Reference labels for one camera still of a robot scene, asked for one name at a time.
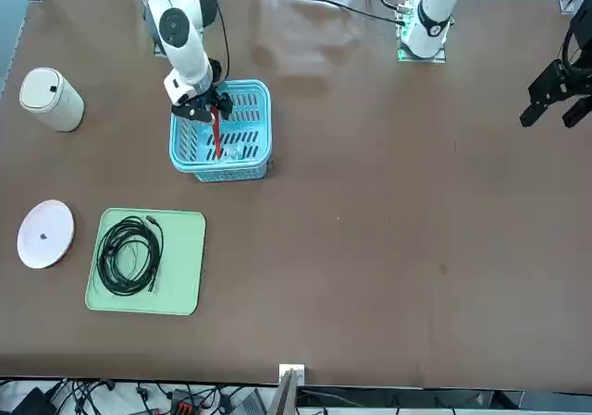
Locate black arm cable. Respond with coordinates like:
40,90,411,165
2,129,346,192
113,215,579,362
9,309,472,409
203,0,231,88

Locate ribbed dark power brick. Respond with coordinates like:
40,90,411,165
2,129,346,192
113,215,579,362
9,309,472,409
234,388,268,415

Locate clear charger with white cable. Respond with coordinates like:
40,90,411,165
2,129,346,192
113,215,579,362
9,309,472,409
220,142,246,162

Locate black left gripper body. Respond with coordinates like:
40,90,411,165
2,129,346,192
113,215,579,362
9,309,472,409
554,56,592,95

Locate red black plug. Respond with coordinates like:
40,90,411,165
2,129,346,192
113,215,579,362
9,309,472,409
169,388,196,415

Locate white post bracket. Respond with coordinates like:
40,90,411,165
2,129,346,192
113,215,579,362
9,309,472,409
278,363,306,385

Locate green plastic tray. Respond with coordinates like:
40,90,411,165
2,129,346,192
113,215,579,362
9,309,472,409
84,207,207,317

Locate black base cable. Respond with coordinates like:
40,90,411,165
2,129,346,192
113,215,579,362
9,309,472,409
277,0,411,28

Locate orange toy carrot green leaves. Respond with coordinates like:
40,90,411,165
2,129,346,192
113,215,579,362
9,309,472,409
210,108,224,161

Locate black coiled cable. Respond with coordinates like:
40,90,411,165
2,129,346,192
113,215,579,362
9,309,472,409
94,214,166,295

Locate cream lidded bin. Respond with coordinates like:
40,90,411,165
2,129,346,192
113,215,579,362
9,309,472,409
18,67,86,133

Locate pink round plate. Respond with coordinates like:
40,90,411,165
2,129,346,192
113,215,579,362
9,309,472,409
17,199,76,270

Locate aluminium camera post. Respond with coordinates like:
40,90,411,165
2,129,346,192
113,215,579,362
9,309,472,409
266,368,298,415

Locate blue plastic basket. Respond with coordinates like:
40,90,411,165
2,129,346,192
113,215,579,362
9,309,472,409
169,79,273,184

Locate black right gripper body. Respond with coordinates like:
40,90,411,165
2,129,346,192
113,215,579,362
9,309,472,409
187,83,228,110

